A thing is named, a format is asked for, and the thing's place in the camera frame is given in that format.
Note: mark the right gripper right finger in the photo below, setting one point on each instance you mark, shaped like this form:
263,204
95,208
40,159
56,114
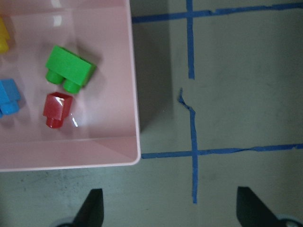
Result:
252,212

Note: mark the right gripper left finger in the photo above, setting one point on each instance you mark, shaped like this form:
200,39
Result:
91,213

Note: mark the red toy block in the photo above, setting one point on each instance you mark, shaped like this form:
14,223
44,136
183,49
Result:
57,108

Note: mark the blue toy block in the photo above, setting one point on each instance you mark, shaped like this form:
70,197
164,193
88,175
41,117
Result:
9,97

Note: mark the green toy block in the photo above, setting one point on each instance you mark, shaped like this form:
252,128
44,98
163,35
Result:
66,68

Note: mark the yellow toy block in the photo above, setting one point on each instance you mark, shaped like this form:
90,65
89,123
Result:
4,37

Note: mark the pink plastic box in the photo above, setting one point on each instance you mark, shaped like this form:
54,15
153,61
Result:
102,128

